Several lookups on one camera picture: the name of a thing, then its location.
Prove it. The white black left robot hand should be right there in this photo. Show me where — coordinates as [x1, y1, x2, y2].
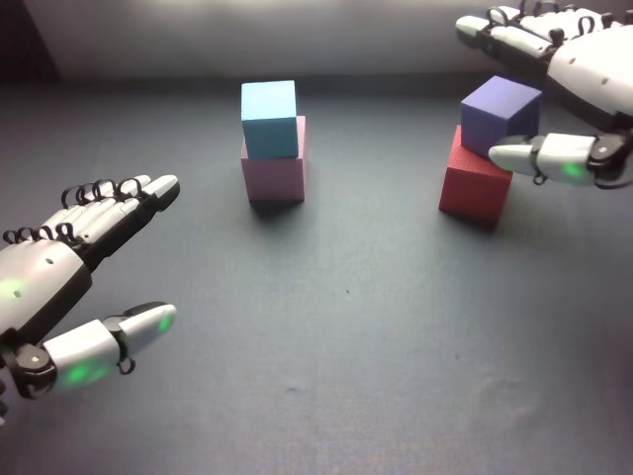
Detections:
[0, 173, 182, 401]

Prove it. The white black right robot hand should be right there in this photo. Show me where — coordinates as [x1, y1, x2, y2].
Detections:
[454, 0, 633, 192]

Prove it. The small purple cube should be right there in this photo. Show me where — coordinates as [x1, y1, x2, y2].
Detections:
[459, 74, 543, 160]

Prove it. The small light blue cube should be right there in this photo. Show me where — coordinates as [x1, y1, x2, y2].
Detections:
[240, 79, 301, 160]

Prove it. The red cube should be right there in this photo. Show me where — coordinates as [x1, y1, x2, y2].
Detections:
[437, 124, 516, 232]

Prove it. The pink cube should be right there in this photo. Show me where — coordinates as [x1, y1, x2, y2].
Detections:
[239, 115, 309, 205]

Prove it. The grey table cloth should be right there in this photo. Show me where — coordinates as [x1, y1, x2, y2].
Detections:
[0, 73, 633, 475]

